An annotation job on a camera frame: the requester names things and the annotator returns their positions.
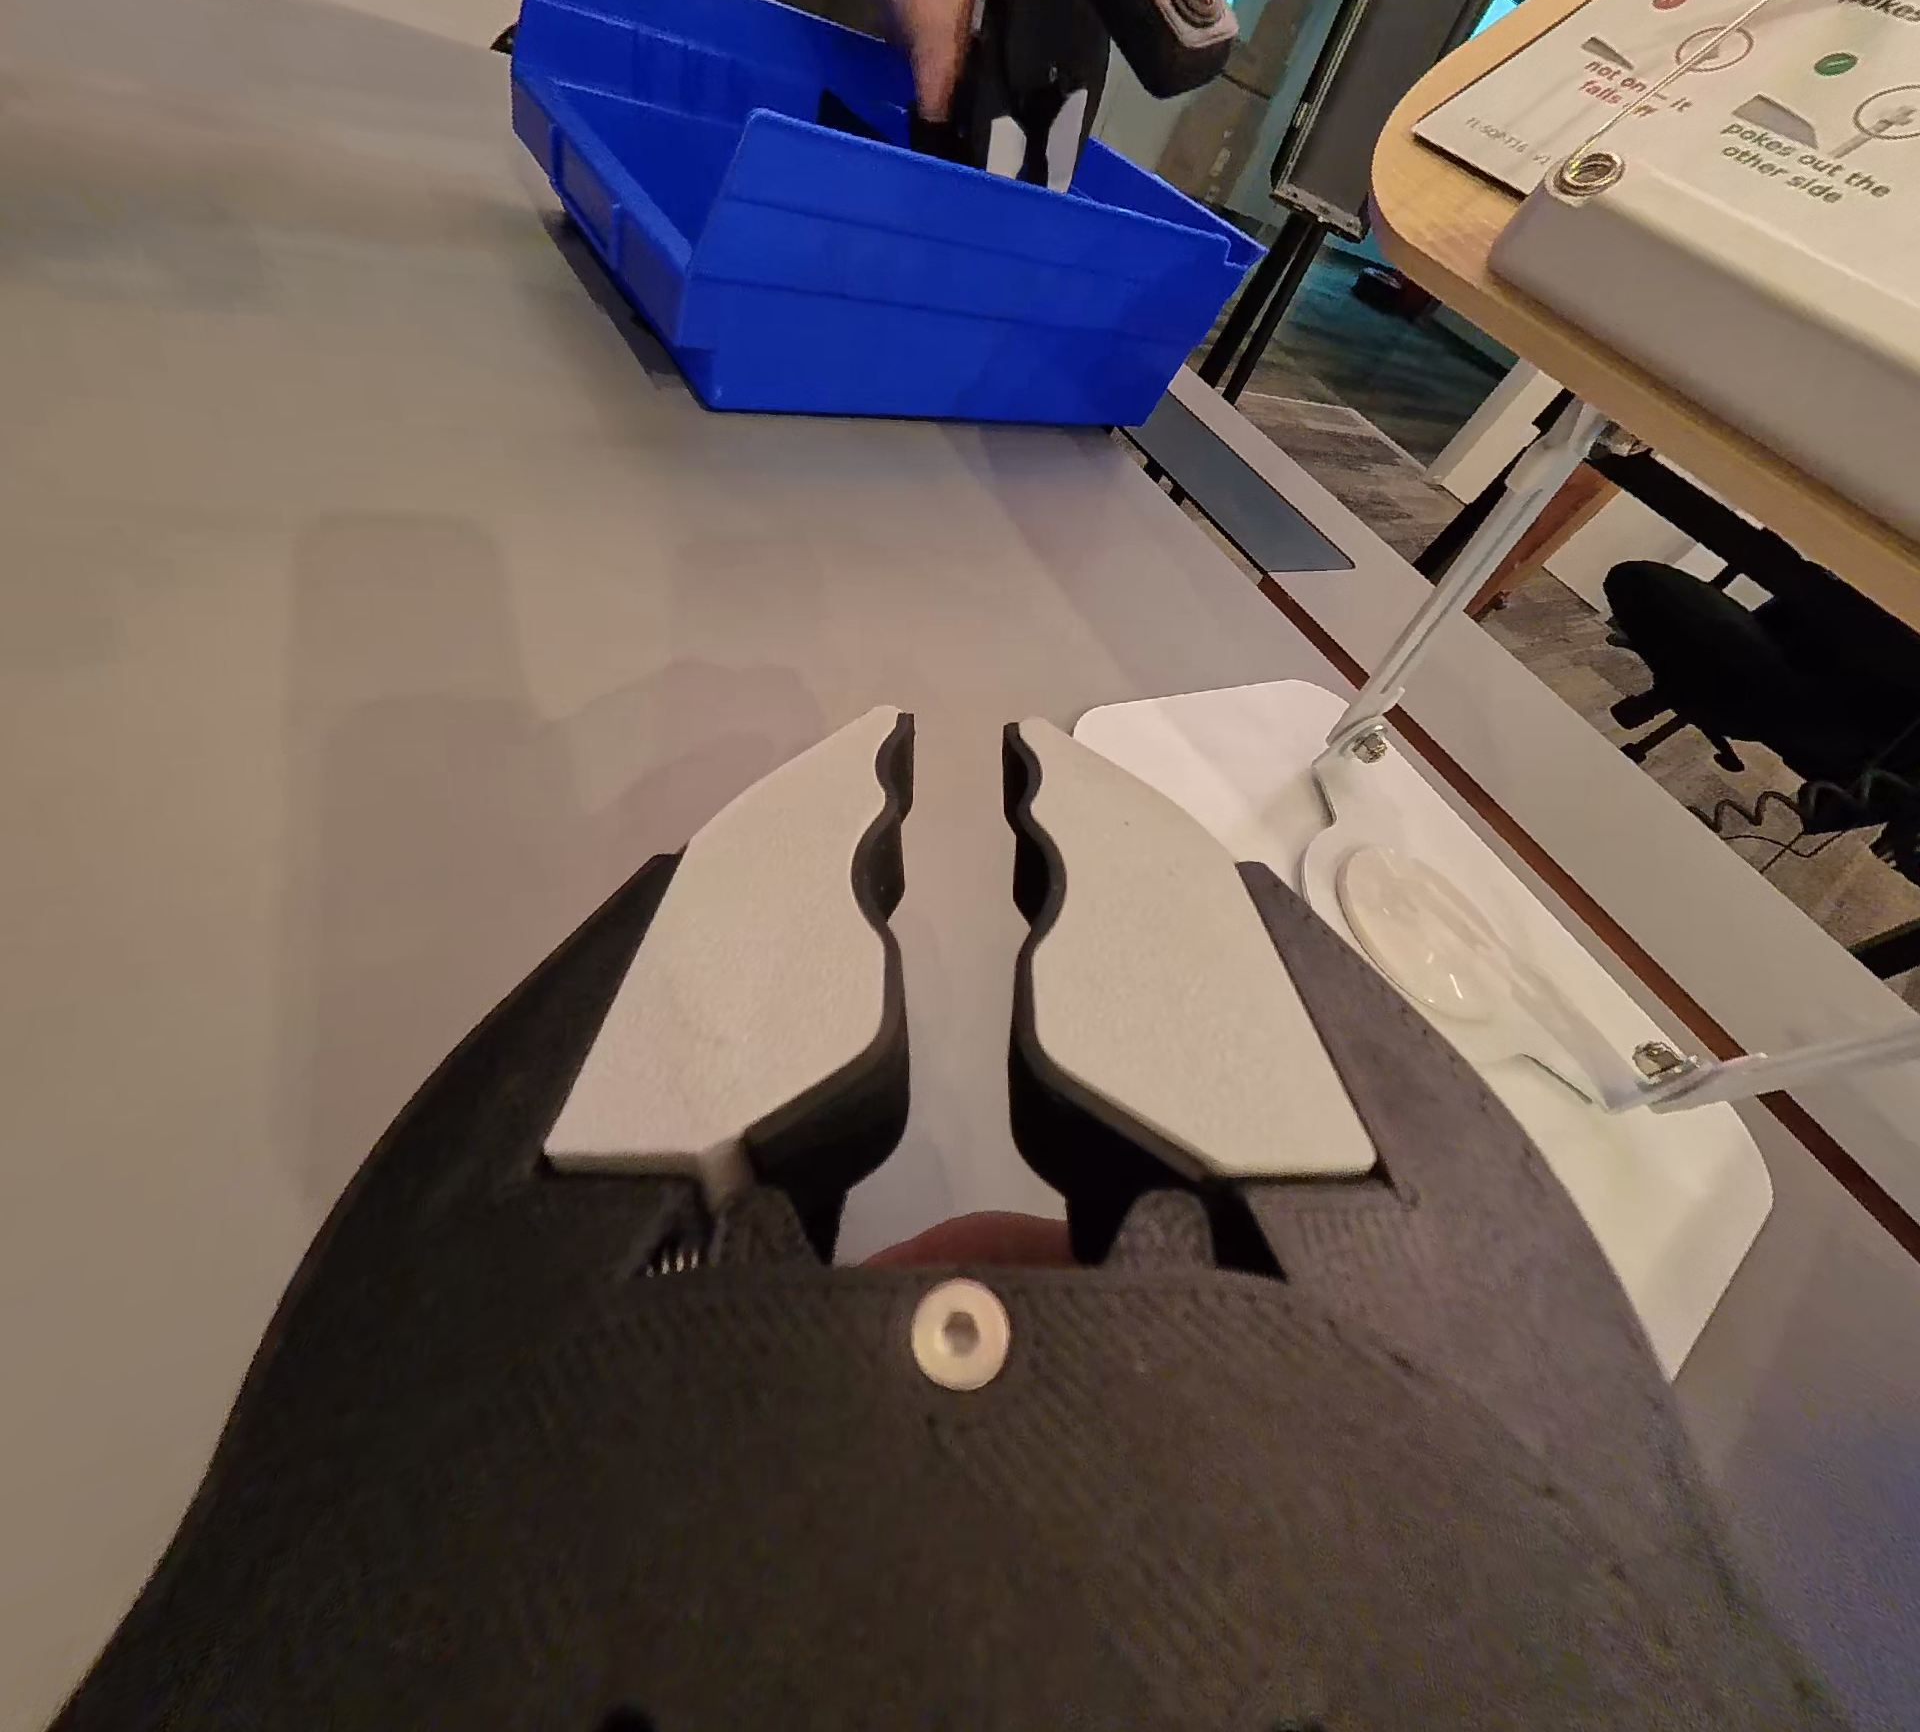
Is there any metal tether wire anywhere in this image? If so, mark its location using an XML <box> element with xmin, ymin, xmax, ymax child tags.
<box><xmin>1560</xmin><ymin>0</ymin><xmax>1896</xmax><ymax>196</ymax></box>

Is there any white instruction board box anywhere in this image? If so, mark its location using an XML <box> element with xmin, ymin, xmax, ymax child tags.
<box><xmin>1373</xmin><ymin>0</ymin><xmax>1920</xmax><ymax>640</ymax></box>

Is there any black office chair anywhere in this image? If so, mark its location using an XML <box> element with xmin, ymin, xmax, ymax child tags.
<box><xmin>1602</xmin><ymin>558</ymin><xmax>1920</xmax><ymax>984</ymax></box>

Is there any round white disc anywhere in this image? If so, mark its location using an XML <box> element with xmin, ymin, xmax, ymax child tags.
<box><xmin>1338</xmin><ymin>846</ymin><xmax>1524</xmax><ymax>1013</ymax></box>

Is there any grey desk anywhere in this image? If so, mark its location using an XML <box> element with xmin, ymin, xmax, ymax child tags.
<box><xmin>0</xmin><ymin>0</ymin><xmax>1920</xmax><ymax>1732</ymax></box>

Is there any black coiled cable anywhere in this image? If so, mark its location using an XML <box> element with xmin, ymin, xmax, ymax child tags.
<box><xmin>1710</xmin><ymin>772</ymin><xmax>1920</xmax><ymax>871</ymax></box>

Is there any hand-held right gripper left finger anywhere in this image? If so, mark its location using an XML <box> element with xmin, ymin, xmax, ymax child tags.
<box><xmin>542</xmin><ymin>705</ymin><xmax>918</xmax><ymax>1257</ymax></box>

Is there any black framed panel stand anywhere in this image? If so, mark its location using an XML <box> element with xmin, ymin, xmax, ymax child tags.
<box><xmin>1201</xmin><ymin>0</ymin><xmax>1550</xmax><ymax>401</ymax></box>

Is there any printed instruction sheet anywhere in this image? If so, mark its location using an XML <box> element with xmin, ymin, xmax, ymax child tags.
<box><xmin>1416</xmin><ymin>0</ymin><xmax>1920</xmax><ymax>212</ymax></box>

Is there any blue plastic bin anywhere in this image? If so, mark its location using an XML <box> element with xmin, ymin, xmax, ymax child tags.
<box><xmin>506</xmin><ymin>0</ymin><xmax>1271</xmax><ymax>432</ymax></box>

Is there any white metal stand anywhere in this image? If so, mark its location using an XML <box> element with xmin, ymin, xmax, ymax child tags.
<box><xmin>1072</xmin><ymin>396</ymin><xmax>1920</xmax><ymax>1382</ymax></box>

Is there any dark desk cable flap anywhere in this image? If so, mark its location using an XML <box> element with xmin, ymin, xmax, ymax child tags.
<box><xmin>1116</xmin><ymin>365</ymin><xmax>1357</xmax><ymax>576</ymax></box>

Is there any brown wooden leg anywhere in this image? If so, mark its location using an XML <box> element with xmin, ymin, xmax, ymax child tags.
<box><xmin>1463</xmin><ymin>448</ymin><xmax>1627</xmax><ymax>616</ymax></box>

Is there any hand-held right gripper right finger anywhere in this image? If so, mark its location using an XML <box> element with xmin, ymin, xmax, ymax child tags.
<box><xmin>1002</xmin><ymin>718</ymin><xmax>1381</xmax><ymax>1264</ymax></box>

